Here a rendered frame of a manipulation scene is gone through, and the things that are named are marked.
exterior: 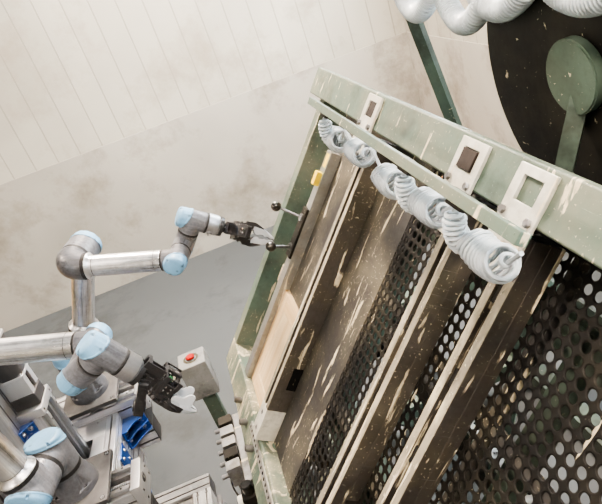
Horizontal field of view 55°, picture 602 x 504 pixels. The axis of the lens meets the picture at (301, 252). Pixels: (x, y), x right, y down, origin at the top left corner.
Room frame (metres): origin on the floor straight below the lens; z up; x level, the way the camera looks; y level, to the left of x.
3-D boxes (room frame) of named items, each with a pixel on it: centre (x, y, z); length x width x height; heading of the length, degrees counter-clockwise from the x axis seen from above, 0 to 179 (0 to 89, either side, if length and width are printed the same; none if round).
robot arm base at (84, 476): (1.44, 0.94, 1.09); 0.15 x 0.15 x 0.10
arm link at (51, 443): (1.43, 0.94, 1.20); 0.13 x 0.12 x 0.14; 171
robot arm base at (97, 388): (1.93, 0.98, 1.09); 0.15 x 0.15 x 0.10
